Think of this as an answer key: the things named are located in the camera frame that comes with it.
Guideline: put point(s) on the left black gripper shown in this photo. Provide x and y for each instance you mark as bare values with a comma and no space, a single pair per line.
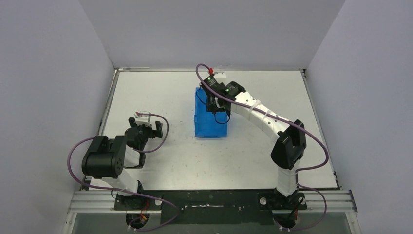
145,126

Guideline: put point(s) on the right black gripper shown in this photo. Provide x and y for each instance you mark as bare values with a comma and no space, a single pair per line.
212,107

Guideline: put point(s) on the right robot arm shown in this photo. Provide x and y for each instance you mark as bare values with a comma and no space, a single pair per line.
289,141

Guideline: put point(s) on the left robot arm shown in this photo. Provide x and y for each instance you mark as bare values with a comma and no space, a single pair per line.
108,158

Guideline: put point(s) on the blue plastic bin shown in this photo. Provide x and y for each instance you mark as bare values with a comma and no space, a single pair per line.
206,124

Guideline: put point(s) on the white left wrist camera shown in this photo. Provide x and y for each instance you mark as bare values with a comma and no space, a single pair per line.
142,118

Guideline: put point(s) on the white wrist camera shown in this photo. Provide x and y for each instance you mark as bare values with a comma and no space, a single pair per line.
142,118
220,77

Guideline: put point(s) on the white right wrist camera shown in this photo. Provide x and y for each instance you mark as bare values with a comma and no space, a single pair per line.
220,77

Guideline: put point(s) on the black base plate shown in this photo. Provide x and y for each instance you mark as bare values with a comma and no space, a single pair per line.
223,215

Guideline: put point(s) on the aluminium front rail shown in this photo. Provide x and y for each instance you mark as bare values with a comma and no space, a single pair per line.
105,202

